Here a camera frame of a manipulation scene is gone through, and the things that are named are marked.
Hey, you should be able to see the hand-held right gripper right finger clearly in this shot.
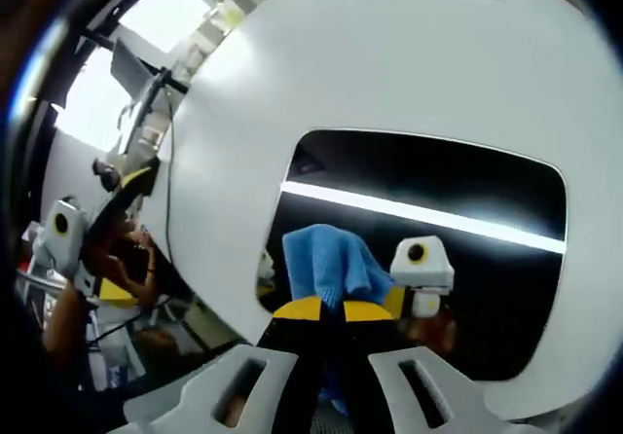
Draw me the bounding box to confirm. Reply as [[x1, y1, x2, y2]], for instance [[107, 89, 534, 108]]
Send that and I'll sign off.
[[340, 300, 513, 434]]

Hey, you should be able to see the blue cleaning cloth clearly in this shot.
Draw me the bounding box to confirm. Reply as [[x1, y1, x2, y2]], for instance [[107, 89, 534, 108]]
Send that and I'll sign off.
[[281, 223, 396, 414]]

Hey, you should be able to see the thin dark cable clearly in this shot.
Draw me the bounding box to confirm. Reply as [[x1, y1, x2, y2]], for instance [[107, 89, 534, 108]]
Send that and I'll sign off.
[[162, 110, 177, 265]]

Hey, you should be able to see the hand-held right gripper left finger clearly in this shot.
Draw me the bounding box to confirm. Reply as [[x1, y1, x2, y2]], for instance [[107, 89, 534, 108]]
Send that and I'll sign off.
[[124, 295, 325, 434]]

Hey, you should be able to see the person's left hand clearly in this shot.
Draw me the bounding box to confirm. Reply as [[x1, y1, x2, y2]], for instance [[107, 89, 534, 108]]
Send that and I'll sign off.
[[96, 215, 158, 307]]

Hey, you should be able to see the small black device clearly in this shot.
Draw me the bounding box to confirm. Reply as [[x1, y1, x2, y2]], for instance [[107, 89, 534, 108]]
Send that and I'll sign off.
[[92, 157, 124, 193]]

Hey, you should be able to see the dark rectangular mirror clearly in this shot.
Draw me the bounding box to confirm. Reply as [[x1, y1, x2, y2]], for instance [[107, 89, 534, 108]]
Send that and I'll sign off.
[[254, 128, 571, 382]]

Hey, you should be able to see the desk monitor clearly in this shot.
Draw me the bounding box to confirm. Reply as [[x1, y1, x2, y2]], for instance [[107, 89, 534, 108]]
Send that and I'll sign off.
[[110, 38, 153, 98]]

